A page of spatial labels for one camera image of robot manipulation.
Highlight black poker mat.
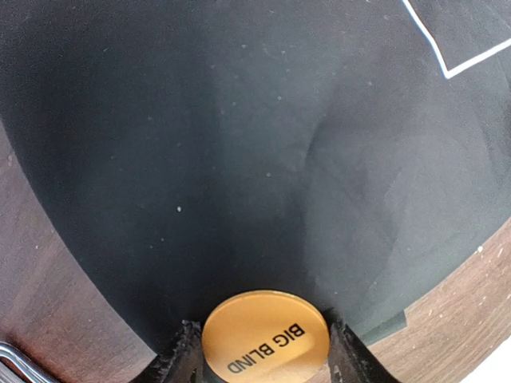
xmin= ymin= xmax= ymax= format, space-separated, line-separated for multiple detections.
xmin=1 ymin=1 xmax=510 ymax=352

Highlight aluminium poker chip case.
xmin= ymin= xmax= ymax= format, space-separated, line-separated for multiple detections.
xmin=1 ymin=342 xmax=54 ymax=383

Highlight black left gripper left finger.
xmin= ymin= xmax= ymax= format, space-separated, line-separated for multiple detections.
xmin=137 ymin=321 xmax=202 ymax=383

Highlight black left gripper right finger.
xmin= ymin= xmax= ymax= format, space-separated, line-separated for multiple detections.
xmin=328 ymin=321 xmax=399 ymax=383

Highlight orange big blind button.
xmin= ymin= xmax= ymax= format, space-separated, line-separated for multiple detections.
xmin=201 ymin=290 xmax=330 ymax=382

